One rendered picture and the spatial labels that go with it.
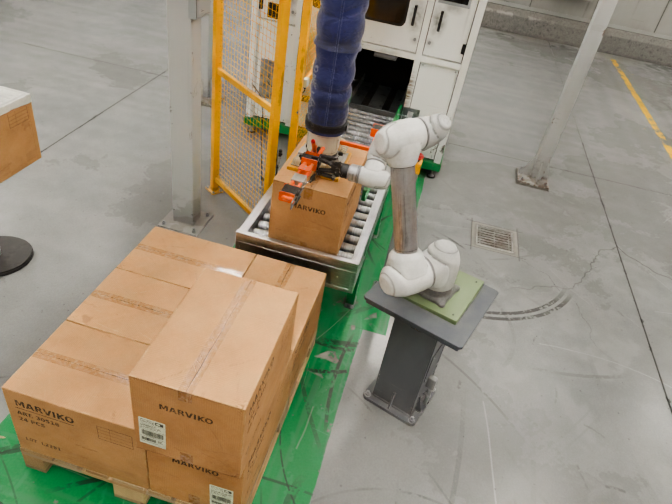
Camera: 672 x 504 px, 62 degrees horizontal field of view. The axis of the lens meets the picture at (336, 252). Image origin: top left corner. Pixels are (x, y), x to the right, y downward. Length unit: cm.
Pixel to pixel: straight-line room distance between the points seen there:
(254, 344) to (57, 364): 90
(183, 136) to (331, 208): 132
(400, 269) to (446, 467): 112
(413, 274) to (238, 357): 85
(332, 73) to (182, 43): 111
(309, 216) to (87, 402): 139
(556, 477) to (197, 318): 202
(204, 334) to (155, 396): 27
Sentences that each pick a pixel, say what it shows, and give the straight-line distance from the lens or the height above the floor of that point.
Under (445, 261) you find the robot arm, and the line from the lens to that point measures 248.
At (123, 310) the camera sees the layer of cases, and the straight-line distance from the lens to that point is 274.
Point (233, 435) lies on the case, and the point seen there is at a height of 79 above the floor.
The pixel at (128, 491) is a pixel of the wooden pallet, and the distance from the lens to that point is 272.
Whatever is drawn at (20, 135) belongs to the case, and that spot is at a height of 82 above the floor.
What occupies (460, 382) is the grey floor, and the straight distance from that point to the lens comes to 340.
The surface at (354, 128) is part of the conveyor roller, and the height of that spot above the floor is 54.
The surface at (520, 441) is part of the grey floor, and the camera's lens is 328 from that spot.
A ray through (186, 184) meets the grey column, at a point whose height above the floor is 35.
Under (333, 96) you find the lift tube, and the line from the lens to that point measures 288.
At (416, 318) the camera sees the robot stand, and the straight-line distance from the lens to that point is 254.
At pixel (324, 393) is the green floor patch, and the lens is 312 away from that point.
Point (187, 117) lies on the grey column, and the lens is 376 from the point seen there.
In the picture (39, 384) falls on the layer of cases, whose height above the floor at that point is 54.
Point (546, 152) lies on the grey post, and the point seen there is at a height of 33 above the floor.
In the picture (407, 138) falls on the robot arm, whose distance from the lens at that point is 221.
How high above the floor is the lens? 242
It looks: 37 degrees down
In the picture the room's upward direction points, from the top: 11 degrees clockwise
